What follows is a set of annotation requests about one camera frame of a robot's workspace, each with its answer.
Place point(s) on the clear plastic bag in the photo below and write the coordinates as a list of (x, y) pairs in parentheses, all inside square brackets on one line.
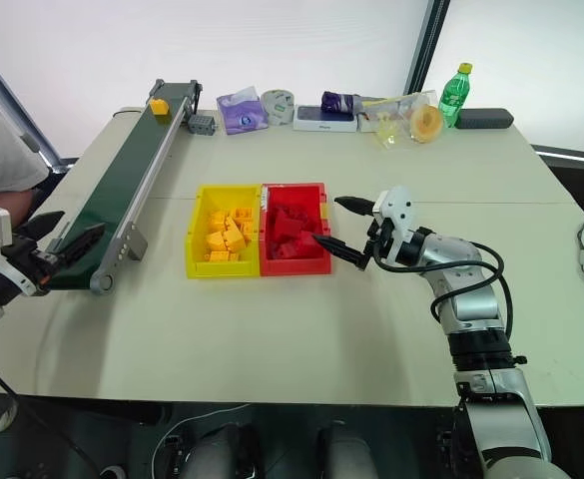
[(391, 117)]

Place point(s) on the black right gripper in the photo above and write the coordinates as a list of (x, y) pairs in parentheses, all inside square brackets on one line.
[(378, 244)]

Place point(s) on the person's bare forearm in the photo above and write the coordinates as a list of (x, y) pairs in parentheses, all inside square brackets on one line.
[(9, 204)]

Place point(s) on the gray tape roll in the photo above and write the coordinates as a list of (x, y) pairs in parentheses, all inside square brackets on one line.
[(277, 107)]

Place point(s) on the purple tissue pack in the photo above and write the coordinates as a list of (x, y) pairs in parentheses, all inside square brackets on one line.
[(244, 116)]

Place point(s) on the red toy block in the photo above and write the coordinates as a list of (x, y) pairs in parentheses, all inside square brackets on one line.
[(282, 249), (282, 223)]

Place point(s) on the green soda bottle yellow cap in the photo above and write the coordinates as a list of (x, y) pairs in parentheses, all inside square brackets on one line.
[(452, 100)]

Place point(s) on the white phone box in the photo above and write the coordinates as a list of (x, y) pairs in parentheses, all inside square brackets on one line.
[(321, 121)]

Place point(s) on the green conveyor belt gray frame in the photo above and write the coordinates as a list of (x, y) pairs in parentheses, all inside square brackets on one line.
[(122, 174)]

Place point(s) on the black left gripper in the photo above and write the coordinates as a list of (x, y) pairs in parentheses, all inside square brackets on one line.
[(29, 262)]

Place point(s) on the yellow plastic bin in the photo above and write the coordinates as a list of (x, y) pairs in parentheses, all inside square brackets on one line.
[(194, 249)]

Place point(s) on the black oblong case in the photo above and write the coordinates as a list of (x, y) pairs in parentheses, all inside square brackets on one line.
[(483, 119)]

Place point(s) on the dark window frame pillar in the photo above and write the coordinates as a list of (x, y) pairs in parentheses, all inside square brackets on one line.
[(427, 45)]

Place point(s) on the round yellow bread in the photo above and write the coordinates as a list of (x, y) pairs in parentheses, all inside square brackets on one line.
[(425, 125)]

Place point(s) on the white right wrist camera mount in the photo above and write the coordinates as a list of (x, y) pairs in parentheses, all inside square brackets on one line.
[(395, 204)]

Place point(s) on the red plastic bin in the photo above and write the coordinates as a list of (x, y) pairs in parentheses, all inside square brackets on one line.
[(296, 267)]

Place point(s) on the purple wrapped packet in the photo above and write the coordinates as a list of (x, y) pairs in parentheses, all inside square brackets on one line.
[(337, 102)]

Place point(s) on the yellow toy block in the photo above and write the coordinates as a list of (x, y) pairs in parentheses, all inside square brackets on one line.
[(160, 107), (235, 234), (218, 220), (221, 256), (243, 213), (216, 241)]

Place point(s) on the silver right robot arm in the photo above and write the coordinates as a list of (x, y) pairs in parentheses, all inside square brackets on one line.
[(471, 299)]

